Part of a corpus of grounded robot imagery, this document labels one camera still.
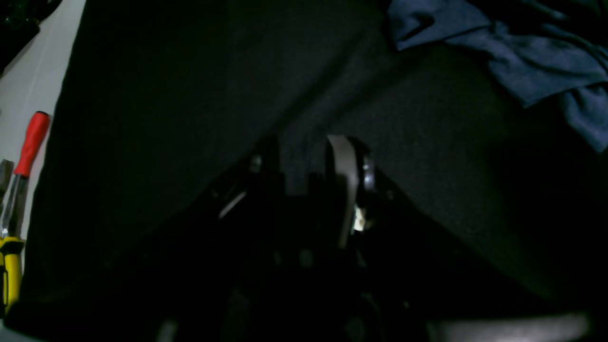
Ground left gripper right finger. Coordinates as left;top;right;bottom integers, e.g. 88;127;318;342
326;135;376;248

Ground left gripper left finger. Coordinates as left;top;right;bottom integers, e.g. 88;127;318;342
248;138;285;200

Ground light blue t-shirt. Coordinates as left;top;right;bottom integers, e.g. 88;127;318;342
387;0;608;153

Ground black table cloth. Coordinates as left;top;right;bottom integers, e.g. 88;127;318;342
6;0;607;342

